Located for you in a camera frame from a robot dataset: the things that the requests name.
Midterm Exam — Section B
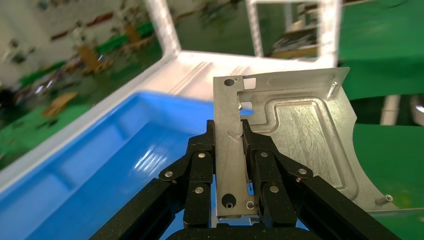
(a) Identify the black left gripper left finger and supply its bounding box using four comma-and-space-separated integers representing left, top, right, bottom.
89, 119, 217, 240

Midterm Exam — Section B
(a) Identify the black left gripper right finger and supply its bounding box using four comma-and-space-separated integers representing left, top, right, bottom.
241, 119, 402, 240

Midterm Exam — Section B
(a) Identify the stamped metal bracket part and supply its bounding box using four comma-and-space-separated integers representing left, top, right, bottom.
212, 67, 398, 223

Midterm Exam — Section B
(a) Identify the blue plastic bin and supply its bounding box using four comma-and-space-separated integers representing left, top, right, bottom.
0, 91, 256, 240

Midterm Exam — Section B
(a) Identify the wooden pallet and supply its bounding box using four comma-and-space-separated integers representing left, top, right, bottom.
42, 92, 79, 119
76, 44, 114, 75

